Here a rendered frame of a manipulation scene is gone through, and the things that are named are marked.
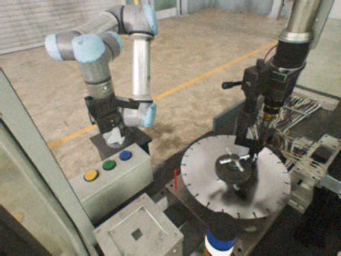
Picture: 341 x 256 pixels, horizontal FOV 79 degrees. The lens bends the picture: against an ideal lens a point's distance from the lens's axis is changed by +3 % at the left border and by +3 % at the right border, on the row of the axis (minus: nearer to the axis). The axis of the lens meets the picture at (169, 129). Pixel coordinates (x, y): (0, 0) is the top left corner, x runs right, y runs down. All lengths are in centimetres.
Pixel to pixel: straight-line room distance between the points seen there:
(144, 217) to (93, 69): 43
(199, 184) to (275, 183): 22
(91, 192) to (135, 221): 19
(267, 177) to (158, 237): 36
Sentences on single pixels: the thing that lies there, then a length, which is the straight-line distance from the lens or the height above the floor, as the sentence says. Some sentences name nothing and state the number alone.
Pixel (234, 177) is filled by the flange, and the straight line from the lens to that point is 66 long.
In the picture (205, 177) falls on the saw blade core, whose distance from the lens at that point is 66.
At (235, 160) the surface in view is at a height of 100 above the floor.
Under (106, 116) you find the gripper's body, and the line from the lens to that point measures 65.
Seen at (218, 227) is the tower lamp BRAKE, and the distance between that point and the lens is 35.
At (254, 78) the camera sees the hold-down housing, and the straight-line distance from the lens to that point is 56.
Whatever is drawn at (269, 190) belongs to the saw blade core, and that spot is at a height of 95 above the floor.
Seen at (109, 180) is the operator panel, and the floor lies 90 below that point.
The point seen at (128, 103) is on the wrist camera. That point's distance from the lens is 68.
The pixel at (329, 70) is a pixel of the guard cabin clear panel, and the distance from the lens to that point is 174.
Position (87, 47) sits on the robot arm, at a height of 132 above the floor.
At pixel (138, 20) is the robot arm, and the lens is 99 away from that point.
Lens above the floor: 147
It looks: 39 degrees down
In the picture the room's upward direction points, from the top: 3 degrees counter-clockwise
